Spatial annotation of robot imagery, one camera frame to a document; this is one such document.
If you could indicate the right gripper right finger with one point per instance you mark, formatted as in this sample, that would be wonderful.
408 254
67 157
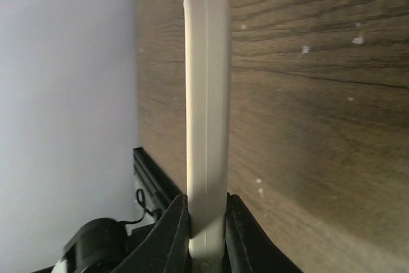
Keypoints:
248 246

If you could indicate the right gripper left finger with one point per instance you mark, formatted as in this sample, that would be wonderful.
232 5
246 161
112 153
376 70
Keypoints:
165 249

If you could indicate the beige phone case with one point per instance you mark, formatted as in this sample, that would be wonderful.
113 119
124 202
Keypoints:
207 82

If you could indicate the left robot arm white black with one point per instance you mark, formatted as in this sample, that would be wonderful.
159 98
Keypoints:
100 246

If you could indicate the left black table edge rail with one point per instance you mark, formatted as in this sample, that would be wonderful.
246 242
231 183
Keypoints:
157 185

